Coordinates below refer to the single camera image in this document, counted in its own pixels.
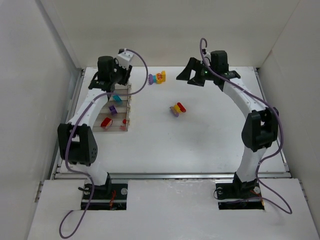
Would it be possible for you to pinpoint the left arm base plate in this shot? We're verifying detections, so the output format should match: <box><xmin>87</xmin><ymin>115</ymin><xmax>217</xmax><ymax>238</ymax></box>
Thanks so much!
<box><xmin>88</xmin><ymin>181</ymin><xmax>128</xmax><ymax>211</ymax></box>

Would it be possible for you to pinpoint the aluminium rail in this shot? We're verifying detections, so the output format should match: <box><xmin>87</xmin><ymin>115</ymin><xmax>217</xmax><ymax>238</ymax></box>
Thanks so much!
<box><xmin>52</xmin><ymin>172</ymin><xmax>292</xmax><ymax>180</ymax></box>

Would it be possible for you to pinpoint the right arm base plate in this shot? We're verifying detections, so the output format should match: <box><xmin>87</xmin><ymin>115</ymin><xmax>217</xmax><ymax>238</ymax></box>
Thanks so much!
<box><xmin>214</xmin><ymin>180</ymin><xmax>265</xmax><ymax>210</ymax></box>

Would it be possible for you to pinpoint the clear compartment organizer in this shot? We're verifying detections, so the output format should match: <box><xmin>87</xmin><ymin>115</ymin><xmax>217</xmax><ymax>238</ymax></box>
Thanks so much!
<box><xmin>92</xmin><ymin>83</ymin><xmax>132</xmax><ymax>133</ymax></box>

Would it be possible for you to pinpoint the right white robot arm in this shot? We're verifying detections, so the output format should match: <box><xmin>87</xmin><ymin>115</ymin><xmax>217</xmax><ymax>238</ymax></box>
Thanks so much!
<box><xmin>176</xmin><ymin>50</ymin><xmax>278</xmax><ymax>200</ymax></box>

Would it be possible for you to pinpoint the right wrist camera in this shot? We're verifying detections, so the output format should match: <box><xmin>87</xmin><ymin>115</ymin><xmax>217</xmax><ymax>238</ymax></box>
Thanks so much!
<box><xmin>202</xmin><ymin>48</ymin><xmax>211</xmax><ymax>60</ymax></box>

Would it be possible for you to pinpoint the teal lego block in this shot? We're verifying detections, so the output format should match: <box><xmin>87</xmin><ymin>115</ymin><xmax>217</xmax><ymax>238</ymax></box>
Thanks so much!
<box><xmin>112</xmin><ymin>94</ymin><xmax>123</xmax><ymax>105</ymax></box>

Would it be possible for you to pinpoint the yellow flower lego block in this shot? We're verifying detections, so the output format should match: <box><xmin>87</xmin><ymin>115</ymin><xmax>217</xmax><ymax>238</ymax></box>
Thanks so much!
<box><xmin>153</xmin><ymin>70</ymin><xmax>166</xmax><ymax>84</ymax></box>

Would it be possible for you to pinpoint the red round lego block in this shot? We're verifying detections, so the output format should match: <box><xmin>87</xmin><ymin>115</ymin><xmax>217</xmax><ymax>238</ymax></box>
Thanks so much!
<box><xmin>100</xmin><ymin>117</ymin><xmax>113</xmax><ymax>129</ymax></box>

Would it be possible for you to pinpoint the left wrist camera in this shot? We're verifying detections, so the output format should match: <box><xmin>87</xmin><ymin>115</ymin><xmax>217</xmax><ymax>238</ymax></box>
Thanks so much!
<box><xmin>116</xmin><ymin>48</ymin><xmax>134</xmax><ymax>69</ymax></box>

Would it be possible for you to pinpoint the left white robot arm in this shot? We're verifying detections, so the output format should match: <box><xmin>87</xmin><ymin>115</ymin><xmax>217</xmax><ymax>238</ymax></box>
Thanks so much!
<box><xmin>57</xmin><ymin>51</ymin><xmax>134</xmax><ymax>186</ymax></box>

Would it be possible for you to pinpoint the purple square lego block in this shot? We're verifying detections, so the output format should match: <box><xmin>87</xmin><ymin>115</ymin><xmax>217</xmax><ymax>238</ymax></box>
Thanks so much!
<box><xmin>108</xmin><ymin>105</ymin><xmax>118</xmax><ymax>115</ymax></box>

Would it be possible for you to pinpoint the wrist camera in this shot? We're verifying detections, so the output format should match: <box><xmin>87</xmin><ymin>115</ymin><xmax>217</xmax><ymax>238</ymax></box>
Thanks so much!
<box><xmin>116</xmin><ymin>48</ymin><xmax>134</xmax><ymax>69</ymax></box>
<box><xmin>202</xmin><ymin>48</ymin><xmax>211</xmax><ymax>60</ymax></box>

